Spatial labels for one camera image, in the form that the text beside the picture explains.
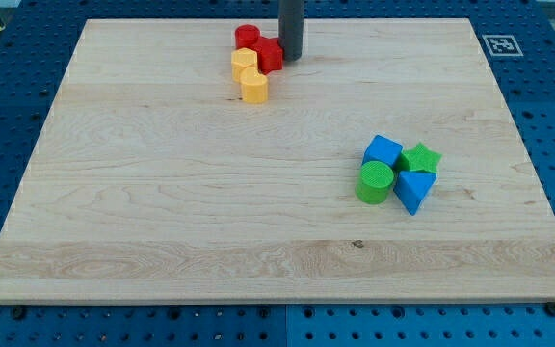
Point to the red cylinder block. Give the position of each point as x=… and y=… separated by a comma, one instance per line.
x=246, y=36

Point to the blue cube block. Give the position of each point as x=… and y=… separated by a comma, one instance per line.
x=382, y=149

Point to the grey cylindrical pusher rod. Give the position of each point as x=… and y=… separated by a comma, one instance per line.
x=291, y=28

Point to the yellow hexagon block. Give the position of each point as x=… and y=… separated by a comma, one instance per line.
x=241, y=59

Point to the green star block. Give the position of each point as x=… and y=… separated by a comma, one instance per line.
x=418, y=159

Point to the white fiducial marker tag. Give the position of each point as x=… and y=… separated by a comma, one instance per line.
x=502, y=45

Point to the light wooden board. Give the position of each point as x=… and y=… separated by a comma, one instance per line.
x=154, y=183

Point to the yellow heart block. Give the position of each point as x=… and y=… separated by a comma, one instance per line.
x=254, y=86

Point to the blue triangle block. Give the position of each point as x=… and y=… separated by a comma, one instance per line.
x=412, y=188

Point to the green cylinder block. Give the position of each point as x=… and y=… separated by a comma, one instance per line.
x=374, y=181

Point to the red star block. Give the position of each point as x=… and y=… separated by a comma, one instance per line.
x=269, y=54

